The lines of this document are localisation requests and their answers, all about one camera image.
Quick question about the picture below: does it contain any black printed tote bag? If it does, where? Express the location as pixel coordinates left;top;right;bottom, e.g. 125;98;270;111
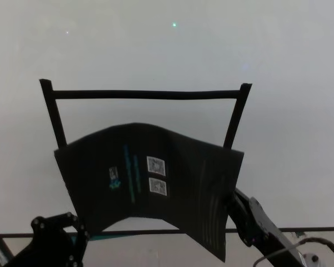
53;122;245;263

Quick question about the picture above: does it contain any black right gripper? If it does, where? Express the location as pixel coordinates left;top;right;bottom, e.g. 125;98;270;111
225;188;305;267

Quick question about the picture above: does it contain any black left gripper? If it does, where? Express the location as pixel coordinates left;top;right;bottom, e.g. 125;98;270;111
8;211;90;267

